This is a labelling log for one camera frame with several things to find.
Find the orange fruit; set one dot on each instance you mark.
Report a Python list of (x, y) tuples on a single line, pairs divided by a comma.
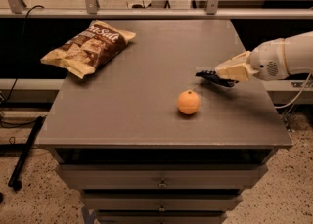
[(188, 102)]

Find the bottom grey drawer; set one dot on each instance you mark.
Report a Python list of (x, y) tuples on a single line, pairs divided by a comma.
[(157, 218)]

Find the top grey drawer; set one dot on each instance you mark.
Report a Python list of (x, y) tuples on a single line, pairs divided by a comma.
[(160, 177)]

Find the black rod with wheel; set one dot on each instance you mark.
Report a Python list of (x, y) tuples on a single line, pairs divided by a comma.
[(15, 183)]

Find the sea salt chips bag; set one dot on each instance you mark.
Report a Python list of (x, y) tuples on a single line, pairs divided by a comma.
[(90, 49)]

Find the grey drawer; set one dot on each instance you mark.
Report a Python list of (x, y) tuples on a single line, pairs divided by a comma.
[(157, 218), (160, 177), (162, 202)]

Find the middle grey drawer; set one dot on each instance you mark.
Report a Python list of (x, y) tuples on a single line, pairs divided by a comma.
[(162, 202)]

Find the grey drawer cabinet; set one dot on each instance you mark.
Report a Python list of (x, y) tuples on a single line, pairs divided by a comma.
[(126, 113)]

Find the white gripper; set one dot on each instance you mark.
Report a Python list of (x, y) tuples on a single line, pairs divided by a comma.
[(267, 61)]

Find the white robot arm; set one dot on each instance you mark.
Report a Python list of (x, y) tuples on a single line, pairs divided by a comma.
[(298, 53)]

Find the blue rxbar blueberry wrapper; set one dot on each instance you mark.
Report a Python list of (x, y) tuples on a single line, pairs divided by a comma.
[(211, 76)]

